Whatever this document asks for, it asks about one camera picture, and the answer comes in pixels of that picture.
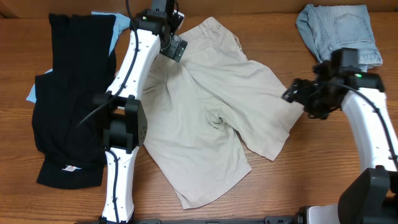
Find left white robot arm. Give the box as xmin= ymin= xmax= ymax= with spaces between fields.
xmin=92 ymin=0 xmax=187 ymax=223

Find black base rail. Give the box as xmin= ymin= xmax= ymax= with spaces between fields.
xmin=133 ymin=215 xmax=295 ymax=224

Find black garment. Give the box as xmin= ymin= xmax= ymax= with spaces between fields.
xmin=32 ymin=14 xmax=116 ymax=189

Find folded blue jeans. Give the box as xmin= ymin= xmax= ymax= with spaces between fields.
xmin=295 ymin=4 xmax=383 ymax=72

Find beige shorts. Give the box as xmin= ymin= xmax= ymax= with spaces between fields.
xmin=142 ymin=17 xmax=303 ymax=209

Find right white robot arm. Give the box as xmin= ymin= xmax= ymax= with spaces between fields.
xmin=282 ymin=48 xmax=397 ymax=224

